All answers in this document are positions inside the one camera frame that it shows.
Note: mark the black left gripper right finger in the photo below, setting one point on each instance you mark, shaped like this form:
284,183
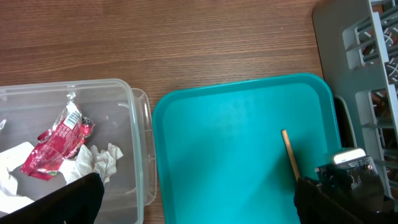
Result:
315,207

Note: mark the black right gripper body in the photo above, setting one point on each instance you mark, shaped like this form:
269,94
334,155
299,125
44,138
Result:
355,188

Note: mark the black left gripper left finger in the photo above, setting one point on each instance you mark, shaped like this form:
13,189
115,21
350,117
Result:
78,202

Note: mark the wooden chopstick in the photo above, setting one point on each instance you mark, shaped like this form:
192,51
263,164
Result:
290,153

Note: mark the red snack wrapper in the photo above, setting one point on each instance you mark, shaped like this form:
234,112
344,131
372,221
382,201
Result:
62,141

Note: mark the grey dishwasher rack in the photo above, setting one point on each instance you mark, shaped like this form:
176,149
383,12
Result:
357,43

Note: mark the clear plastic bin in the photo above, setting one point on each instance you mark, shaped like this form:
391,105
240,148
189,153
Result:
121,117

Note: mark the teal plastic tray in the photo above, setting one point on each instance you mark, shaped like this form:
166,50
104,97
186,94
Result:
220,152

